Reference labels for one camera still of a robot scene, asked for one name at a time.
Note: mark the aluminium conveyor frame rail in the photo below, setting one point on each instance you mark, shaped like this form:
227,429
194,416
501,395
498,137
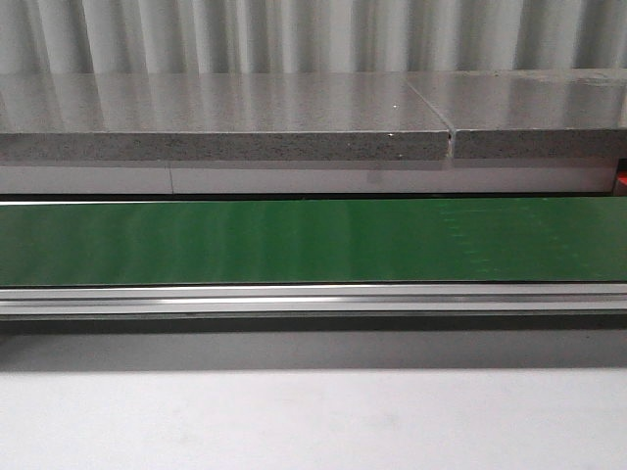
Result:
310,301

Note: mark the white pleated curtain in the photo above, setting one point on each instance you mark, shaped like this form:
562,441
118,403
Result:
299,36

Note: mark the grey stone countertop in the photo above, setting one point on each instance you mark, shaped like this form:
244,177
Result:
364,133

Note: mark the green conveyor belt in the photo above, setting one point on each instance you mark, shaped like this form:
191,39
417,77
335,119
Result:
308,241

